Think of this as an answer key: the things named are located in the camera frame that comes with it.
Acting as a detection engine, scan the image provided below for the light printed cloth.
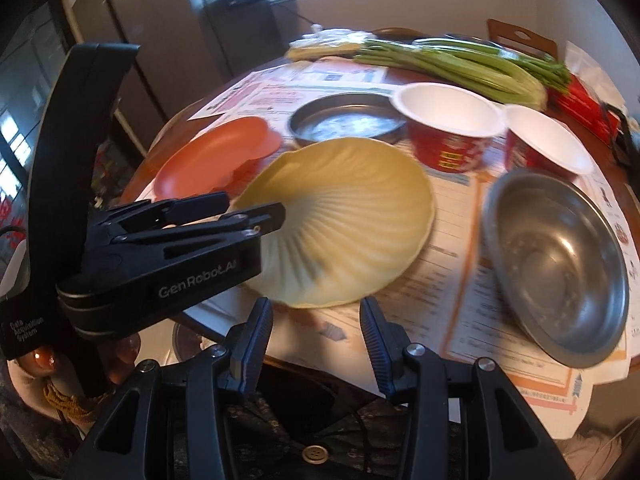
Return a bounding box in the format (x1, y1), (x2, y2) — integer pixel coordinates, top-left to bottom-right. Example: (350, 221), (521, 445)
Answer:
(555, 400), (636, 480)

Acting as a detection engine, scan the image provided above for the printed paper sheet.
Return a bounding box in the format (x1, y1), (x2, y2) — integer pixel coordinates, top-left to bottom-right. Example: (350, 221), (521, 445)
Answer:
(185, 160), (483, 361)

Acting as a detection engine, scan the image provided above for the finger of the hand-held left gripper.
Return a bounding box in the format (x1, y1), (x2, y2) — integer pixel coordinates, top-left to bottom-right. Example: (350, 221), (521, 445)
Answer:
(87, 191), (231, 241)
(112, 201), (287, 262)

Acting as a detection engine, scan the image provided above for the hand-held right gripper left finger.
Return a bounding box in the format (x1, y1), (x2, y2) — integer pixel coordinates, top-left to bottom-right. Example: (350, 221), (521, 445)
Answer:
(65, 297), (275, 480)

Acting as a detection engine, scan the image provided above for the red tissue box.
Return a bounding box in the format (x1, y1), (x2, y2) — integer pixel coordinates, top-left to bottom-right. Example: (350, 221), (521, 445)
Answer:
(547, 72), (626, 136)

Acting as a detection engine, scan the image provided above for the black cable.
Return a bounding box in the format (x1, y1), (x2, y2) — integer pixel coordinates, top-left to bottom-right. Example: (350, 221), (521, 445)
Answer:
(600, 102), (640, 166)

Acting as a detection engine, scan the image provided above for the green celery bunch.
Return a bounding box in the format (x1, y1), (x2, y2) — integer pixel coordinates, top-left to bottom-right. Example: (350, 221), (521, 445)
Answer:
(352, 37), (571, 111)

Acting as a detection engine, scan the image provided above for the grey refrigerator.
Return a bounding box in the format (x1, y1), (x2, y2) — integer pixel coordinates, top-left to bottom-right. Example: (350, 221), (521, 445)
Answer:
(60, 0), (221, 161)

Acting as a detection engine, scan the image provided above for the red paper bowl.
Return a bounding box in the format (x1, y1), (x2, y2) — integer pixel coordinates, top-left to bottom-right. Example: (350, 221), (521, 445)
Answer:
(502, 104), (596, 176)
(390, 82), (507, 173)

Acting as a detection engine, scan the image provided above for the newspaper sheet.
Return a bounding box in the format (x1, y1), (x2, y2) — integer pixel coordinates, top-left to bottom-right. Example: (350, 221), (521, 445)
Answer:
(187, 60), (388, 123)

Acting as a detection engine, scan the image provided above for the stainless steel bowl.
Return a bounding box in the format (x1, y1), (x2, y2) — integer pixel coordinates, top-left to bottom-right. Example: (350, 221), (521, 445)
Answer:
(481, 167), (631, 370)

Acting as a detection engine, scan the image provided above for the orange plastic plate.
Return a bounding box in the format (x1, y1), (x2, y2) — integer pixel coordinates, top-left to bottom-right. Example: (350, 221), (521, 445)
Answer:
(152, 116), (283, 201)

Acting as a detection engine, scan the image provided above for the yellow braided cord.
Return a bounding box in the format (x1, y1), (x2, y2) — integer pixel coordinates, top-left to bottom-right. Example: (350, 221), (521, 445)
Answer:
(42, 380), (101, 423)

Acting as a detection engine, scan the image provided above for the person's left hand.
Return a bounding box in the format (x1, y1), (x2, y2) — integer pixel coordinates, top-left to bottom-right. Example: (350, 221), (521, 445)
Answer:
(15, 335), (143, 386)

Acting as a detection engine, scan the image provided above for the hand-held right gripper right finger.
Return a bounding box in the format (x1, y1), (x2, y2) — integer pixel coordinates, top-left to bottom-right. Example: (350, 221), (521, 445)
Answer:
(359, 296), (576, 480)

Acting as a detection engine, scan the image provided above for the shallow round steel plate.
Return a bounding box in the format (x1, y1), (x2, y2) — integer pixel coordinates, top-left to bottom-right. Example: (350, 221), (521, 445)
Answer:
(288, 92), (408, 148)

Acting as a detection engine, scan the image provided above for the clear plastic bag yellow food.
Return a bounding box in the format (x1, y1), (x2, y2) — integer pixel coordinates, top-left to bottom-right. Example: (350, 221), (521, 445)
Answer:
(286, 27), (371, 61)

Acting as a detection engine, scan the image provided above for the wire shelf rack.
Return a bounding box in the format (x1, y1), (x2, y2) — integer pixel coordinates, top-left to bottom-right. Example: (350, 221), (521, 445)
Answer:
(200, 0), (301, 73)

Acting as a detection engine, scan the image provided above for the dark patterned garment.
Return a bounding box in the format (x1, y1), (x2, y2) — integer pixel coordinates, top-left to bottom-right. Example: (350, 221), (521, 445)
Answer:
(0, 360), (466, 480)

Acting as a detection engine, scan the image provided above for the wooden chair back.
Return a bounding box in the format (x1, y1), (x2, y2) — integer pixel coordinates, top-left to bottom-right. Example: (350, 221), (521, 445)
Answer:
(487, 19), (558, 61)

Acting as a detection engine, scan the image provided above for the yellow shell-shaped plate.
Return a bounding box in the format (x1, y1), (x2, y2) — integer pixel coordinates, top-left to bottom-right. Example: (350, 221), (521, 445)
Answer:
(232, 137), (437, 309)

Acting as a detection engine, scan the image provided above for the orange bordered worksheet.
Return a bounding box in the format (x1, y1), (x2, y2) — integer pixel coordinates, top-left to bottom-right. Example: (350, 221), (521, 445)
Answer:
(440, 165), (633, 416)

